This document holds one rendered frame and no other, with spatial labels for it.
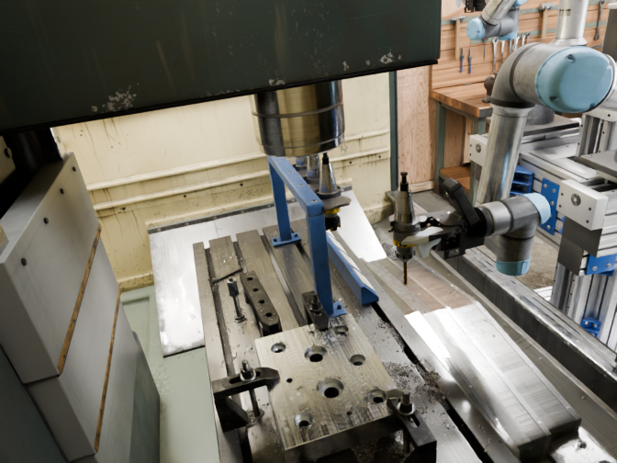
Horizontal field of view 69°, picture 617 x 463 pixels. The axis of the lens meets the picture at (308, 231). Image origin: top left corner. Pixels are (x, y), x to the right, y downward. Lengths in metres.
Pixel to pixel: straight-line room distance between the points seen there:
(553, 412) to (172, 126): 1.51
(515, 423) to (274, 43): 0.99
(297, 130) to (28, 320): 0.45
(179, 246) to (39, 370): 1.23
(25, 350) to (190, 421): 0.80
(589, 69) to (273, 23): 0.61
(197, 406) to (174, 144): 0.96
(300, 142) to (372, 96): 1.25
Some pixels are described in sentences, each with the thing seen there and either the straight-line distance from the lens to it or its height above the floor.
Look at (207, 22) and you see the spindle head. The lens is 0.65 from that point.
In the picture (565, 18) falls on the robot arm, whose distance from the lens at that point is 1.87.
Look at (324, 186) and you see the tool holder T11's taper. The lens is 1.08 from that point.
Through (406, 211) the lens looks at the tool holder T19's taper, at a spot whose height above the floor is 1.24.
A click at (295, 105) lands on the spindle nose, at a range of 0.73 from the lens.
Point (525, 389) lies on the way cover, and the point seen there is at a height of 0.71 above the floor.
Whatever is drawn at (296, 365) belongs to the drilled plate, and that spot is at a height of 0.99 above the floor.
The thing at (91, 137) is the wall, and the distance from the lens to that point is 1.85.
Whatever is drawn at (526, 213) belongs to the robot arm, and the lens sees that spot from 1.10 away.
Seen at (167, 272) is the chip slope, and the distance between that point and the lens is 1.82.
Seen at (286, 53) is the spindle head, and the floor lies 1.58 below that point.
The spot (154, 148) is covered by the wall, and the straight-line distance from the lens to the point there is 1.84.
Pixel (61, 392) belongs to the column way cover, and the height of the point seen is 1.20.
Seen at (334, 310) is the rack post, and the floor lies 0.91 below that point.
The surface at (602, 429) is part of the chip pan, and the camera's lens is 1.36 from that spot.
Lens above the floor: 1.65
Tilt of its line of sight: 28 degrees down
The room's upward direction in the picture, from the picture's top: 7 degrees counter-clockwise
